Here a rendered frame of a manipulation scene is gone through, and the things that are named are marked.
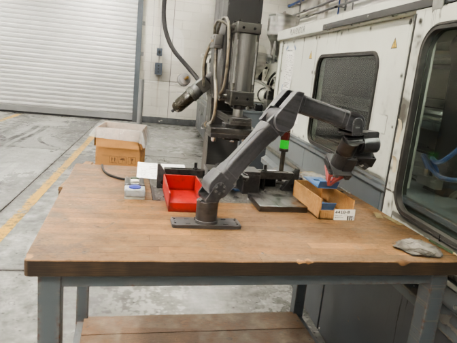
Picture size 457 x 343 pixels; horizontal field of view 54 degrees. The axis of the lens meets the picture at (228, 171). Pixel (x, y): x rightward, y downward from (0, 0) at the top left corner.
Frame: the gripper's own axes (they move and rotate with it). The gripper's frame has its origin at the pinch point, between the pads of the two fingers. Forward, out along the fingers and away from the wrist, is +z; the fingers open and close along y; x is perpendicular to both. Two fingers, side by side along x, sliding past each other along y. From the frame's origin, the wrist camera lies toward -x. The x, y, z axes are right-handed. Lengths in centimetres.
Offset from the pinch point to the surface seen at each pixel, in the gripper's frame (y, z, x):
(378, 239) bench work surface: -27.1, -4.7, -5.7
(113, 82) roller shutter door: 794, 509, 106
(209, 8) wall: 887, 346, -99
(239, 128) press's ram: 24.4, -1.1, 28.6
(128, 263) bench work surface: -41, -12, 66
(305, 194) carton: 1.2, 7.6, 6.1
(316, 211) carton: -9.7, 3.9, 6.1
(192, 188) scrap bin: 11.7, 18.2, 44.0
